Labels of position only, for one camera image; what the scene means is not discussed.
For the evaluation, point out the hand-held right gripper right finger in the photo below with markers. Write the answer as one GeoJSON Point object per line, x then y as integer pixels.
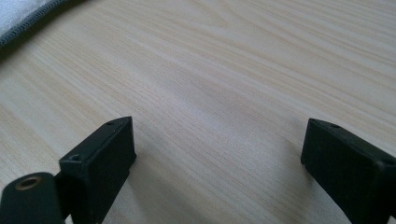
{"type": "Point", "coordinates": [348, 168]}

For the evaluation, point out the white cloth with grey edging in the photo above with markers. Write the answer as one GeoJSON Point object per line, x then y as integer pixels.
{"type": "Point", "coordinates": [18, 15]}

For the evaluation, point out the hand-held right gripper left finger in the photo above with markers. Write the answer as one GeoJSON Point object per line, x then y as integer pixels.
{"type": "Point", "coordinates": [96, 174]}

